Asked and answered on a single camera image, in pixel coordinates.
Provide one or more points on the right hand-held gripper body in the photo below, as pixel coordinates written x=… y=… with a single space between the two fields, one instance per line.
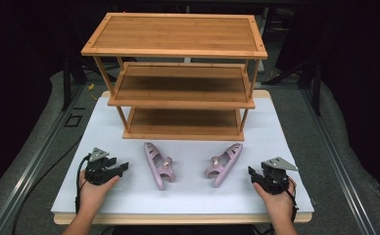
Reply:
x=276 y=178

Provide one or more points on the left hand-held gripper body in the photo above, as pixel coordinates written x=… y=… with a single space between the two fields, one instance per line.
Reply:
x=97 y=169

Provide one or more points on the pink sandal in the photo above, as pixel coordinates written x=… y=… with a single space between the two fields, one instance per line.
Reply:
x=151 y=152
x=233 y=152

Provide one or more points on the three-tier wooden shoe rack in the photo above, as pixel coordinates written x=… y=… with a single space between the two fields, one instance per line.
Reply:
x=178 y=32

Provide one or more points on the person's left hand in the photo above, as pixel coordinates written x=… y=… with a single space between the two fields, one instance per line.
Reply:
x=93 y=196

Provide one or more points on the person's right hand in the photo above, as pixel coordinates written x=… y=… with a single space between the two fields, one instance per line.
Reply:
x=279 y=205

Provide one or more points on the small yellow item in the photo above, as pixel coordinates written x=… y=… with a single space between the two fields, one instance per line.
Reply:
x=91 y=87

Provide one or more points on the black metal stand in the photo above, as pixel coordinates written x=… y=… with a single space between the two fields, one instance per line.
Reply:
x=67 y=84
x=316 y=88

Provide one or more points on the metal floor rail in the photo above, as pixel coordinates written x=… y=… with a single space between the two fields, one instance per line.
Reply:
x=31 y=166
x=338 y=163

